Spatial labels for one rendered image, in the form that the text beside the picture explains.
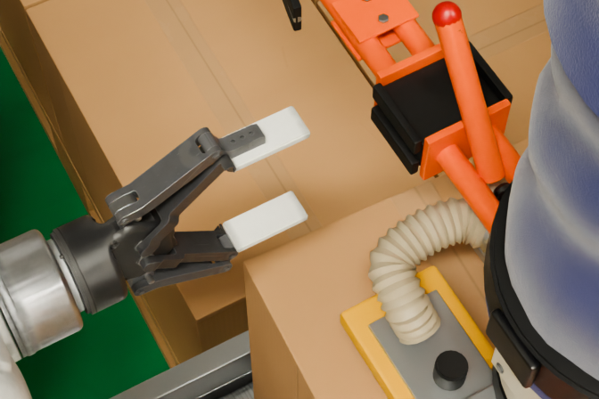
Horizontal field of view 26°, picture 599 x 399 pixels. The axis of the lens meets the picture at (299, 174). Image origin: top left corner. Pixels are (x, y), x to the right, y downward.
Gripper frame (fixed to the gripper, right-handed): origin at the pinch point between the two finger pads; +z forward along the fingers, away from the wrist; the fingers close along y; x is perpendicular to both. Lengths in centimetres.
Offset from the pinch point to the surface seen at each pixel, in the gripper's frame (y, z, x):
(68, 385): 119, -20, -42
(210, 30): 65, 20, -61
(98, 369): 119, -14, -43
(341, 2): -1.9, 12.0, -12.0
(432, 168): 0.7, 11.0, 5.3
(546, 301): -20.3, 3.6, 26.6
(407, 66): -3.4, 12.8, -2.4
